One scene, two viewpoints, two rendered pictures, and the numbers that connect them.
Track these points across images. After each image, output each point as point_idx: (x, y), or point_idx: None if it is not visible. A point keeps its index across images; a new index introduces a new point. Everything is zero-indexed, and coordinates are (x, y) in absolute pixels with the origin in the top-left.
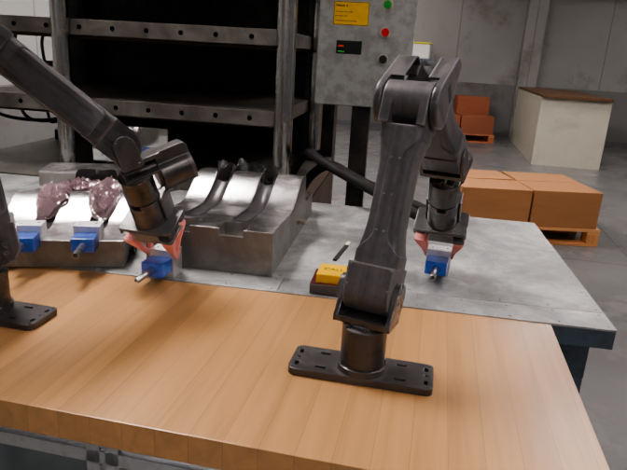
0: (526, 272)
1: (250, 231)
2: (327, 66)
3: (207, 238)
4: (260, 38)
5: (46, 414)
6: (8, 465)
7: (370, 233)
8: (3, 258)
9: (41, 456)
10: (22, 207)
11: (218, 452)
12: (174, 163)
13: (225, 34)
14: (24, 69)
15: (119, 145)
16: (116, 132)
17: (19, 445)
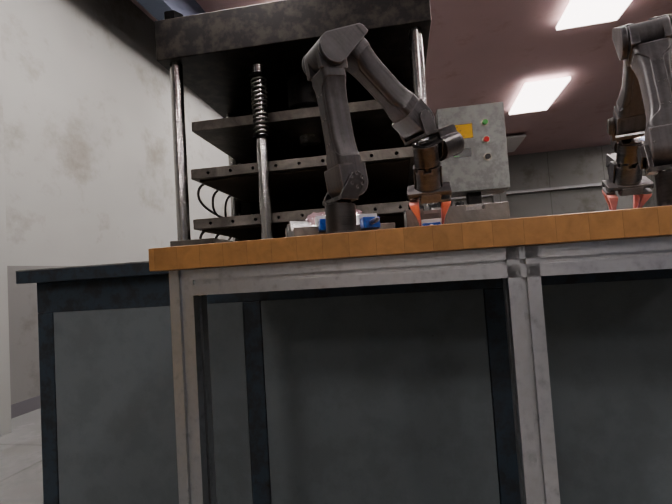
0: None
1: (490, 203)
2: (449, 167)
3: (456, 214)
4: (403, 153)
5: (480, 226)
6: (289, 455)
7: (658, 108)
8: (360, 187)
9: (320, 439)
10: (301, 225)
11: (654, 218)
12: (451, 136)
13: (378, 154)
14: (370, 58)
15: (423, 115)
16: (420, 107)
17: (439, 280)
